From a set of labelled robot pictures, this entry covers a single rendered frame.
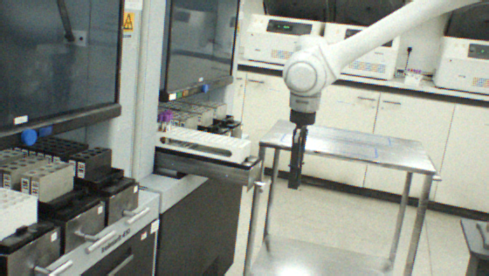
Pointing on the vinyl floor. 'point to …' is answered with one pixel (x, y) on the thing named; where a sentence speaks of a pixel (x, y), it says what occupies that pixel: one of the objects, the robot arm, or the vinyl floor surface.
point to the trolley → (298, 256)
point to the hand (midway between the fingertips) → (294, 175)
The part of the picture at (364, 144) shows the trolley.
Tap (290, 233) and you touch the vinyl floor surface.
